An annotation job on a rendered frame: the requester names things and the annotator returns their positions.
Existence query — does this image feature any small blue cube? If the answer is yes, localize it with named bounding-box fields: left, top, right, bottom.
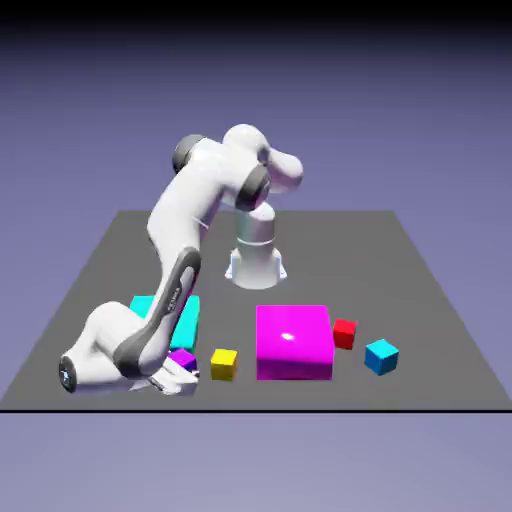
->
left=364, top=338, right=400, bottom=377

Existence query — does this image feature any small red cube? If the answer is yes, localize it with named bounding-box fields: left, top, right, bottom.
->
left=332, top=318, right=358, bottom=351

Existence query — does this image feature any large cyan box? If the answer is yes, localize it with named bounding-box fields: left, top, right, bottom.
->
left=128, top=294, right=201, bottom=355

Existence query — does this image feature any large magenta box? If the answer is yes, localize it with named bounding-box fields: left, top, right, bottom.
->
left=255, top=304, right=335, bottom=382

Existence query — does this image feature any small yellow cube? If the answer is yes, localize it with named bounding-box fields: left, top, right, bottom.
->
left=210, top=348, right=238, bottom=382

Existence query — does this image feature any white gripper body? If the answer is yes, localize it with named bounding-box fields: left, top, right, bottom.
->
left=146, top=356, right=201, bottom=397

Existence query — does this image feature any small purple cube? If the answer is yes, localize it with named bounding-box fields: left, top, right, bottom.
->
left=167, top=348, right=198, bottom=372

